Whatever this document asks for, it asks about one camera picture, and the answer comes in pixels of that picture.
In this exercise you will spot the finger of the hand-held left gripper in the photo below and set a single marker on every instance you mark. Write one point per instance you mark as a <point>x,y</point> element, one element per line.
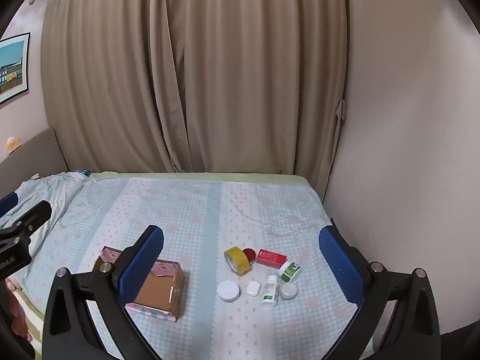
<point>33,213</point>
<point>9,203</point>

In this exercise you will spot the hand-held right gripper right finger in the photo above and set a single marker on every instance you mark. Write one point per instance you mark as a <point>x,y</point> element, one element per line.
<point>339,266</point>

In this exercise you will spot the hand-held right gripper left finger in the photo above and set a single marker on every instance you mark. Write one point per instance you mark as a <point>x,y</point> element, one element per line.
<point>142,266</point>

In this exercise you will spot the cardboard box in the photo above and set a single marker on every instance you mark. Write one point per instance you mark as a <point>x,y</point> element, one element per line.
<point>157,288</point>

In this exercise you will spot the white jar green label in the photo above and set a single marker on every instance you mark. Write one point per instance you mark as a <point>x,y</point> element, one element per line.
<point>290,271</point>

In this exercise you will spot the small white round jar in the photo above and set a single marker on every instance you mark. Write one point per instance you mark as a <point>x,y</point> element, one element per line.
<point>289,291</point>

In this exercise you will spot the white pill bottle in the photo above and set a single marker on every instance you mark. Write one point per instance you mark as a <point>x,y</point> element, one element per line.
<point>270,290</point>

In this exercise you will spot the pale green jar white lid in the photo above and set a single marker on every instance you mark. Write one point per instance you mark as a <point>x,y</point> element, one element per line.
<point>228,290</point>

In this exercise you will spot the white earbud case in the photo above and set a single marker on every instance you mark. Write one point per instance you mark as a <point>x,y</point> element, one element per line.
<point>253,288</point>

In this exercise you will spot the yellow tape roll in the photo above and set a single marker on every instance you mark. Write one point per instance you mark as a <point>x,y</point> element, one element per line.
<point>234,260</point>

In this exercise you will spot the crumpled light blue quilt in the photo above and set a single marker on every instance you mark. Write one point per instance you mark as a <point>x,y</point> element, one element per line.
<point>56,191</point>

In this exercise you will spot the grey padded headboard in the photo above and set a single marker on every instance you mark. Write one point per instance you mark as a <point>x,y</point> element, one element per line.
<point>33,157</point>

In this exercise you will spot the small tan box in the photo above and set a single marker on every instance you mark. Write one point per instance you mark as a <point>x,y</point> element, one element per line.
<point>12,144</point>

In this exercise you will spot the small blue object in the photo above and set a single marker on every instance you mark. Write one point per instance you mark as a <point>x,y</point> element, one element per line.
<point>83,172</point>

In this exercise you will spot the red small bottle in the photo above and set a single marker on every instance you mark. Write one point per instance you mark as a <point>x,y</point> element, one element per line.
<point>270,257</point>

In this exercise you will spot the small round red tin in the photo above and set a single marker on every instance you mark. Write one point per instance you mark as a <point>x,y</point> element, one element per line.
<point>250,255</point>

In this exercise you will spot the gingham floral bed sheet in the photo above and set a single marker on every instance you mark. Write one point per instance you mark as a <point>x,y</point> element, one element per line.
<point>225,213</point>

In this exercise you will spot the pale green mattress pad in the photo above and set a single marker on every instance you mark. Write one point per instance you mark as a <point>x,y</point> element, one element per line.
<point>187,176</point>

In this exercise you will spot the beige curtain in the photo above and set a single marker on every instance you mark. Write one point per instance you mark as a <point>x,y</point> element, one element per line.
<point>225,63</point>

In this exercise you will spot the framed wall poster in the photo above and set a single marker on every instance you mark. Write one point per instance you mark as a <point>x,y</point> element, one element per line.
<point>13,67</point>

